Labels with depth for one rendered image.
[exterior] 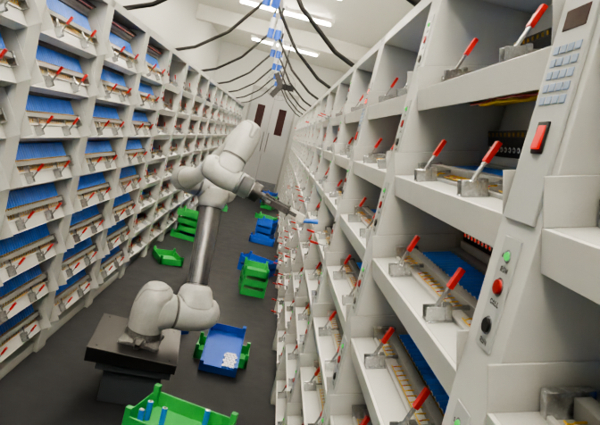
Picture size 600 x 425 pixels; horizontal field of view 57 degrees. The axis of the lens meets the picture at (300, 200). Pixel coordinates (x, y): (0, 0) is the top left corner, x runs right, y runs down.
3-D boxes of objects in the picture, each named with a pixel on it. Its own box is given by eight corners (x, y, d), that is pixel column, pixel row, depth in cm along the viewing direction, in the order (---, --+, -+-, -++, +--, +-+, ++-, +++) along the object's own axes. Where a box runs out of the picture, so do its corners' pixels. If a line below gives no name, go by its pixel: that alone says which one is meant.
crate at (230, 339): (235, 378, 294) (237, 368, 290) (197, 370, 293) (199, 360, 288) (244, 336, 319) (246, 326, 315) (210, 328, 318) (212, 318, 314)
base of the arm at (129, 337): (114, 345, 237) (117, 334, 237) (126, 327, 259) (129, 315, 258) (155, 356, 239) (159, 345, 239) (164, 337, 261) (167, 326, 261)
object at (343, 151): (350, 171, 202) (349, 134, 201) (334, 163, 262) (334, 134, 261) (405, 170, 203) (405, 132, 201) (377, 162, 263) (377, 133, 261)
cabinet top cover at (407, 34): (444, -10, 118) (448, -27, 118) (338, 84, 336) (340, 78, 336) (532, 14, 120) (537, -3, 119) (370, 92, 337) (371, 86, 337)
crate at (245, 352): (192, 357, 306) (195, 344, 305) (198, 344, 326) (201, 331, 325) (245, 369, 307) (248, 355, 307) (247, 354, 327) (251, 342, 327)
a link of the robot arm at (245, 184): (245, 171, 218) (257, 179, 219) (233, 191, 219) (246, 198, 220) (243, 172, 209) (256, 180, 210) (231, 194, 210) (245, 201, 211)
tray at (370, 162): (386, 191, 133) (386, 133, 131) (354, 173, 193) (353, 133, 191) (470, 188, 133) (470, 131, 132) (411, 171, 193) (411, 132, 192)
